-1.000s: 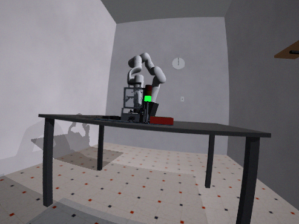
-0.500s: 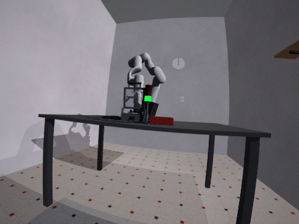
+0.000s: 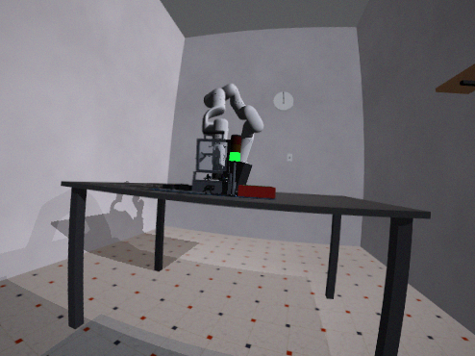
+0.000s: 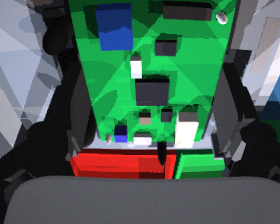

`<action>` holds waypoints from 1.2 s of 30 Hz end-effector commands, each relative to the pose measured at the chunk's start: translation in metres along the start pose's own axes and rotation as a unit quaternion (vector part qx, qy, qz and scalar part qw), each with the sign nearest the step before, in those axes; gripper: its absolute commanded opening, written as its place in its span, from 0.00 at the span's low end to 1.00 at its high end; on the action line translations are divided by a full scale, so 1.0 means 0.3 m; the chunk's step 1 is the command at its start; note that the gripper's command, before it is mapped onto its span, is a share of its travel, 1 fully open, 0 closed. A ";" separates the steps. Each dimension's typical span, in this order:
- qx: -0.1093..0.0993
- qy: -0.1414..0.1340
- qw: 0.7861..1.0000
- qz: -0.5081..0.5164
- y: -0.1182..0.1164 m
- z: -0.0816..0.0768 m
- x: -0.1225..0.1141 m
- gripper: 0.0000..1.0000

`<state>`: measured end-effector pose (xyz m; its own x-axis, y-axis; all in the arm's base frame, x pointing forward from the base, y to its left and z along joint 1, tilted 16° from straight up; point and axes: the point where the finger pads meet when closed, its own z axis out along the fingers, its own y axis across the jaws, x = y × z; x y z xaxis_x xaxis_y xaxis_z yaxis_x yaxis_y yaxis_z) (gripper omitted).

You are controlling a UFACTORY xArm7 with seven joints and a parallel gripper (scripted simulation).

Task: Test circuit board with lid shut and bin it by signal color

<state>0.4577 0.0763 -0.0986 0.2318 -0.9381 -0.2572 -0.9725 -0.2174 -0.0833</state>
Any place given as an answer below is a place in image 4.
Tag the red open-top bin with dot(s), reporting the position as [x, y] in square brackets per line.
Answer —
[123, 163]

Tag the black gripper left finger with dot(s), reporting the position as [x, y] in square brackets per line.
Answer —
[63, 132]

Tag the green circuit board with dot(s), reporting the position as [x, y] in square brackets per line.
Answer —
[151, 66]

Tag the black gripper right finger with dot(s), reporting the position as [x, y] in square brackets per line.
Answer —
[240, 132]

